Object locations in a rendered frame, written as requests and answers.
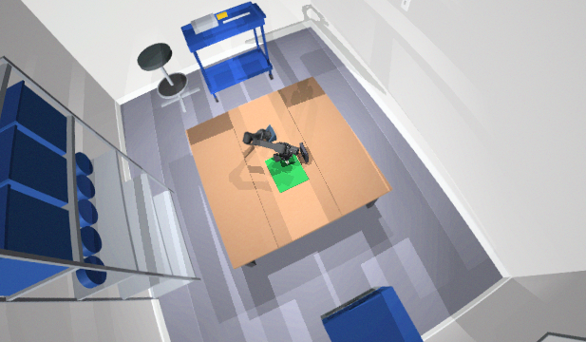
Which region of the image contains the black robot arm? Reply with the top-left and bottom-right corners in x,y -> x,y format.
243,128 -> 299,156

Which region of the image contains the black cooling fan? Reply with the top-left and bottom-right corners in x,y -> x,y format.
299,142 -> 309,162

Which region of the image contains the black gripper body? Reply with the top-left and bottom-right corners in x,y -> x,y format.
273,153 -> 292,162

